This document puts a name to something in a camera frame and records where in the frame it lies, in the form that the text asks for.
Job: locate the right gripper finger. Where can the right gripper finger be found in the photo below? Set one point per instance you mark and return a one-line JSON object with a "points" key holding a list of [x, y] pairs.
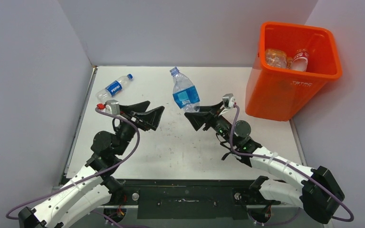
{"points": [[214, 109], [201, 120]]}

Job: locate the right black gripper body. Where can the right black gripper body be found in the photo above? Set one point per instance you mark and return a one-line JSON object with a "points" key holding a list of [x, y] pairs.
{"points": [[220, 124]]}

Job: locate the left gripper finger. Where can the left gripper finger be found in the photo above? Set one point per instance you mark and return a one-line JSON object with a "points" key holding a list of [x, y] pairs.
{"points": [[137, 108], [148, 120]]}

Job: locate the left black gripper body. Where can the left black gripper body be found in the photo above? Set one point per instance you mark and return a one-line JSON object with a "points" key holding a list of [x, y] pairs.
{"points": [[127, 114]]}

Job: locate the crushed blue label bottle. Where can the crushed blue label bottle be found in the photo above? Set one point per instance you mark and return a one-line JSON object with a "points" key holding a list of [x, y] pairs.
{"points": [[185, 93]]}

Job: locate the clear Pepsi bottle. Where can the clear Pepsi bottle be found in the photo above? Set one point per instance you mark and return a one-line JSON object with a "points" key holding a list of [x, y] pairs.
{"points": [[113, 88]]}

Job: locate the blue cap bottle edge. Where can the blue cap bottle edge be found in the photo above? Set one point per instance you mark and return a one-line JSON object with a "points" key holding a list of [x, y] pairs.
{"points": [[276, 58]]}

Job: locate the red cap water bottle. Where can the red cap water bottle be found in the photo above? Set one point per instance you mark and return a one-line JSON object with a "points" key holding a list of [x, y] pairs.
{"points": [[300, 61]]}

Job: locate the crushed orange label bottle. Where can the crushed orange label bottle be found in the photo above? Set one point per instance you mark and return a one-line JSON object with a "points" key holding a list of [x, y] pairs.
{"points": [[289, 61]]}

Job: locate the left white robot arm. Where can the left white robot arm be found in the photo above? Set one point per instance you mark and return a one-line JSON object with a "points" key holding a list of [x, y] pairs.
{"points": [[93, 185]]}

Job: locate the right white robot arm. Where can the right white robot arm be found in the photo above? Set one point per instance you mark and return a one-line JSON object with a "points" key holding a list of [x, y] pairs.
{"points": [[315, 190]]}

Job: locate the orange plastic bin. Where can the orange plastic bin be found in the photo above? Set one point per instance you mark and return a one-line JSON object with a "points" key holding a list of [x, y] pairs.
{"points": [[278, 94]]}

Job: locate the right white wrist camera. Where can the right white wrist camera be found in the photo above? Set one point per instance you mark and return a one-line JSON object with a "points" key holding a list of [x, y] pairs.
{"points": [[228, 102]]}

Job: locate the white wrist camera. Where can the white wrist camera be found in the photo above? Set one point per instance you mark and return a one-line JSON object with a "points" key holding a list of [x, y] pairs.
{"points": [[110, 107], [228, 102]]}

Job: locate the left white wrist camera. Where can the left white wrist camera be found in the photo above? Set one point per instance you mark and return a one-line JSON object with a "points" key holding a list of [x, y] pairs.
{"points": [[110, 107]]}

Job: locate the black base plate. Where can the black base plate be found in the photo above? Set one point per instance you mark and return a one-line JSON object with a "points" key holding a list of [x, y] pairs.
{"points": [[185, 199]]}

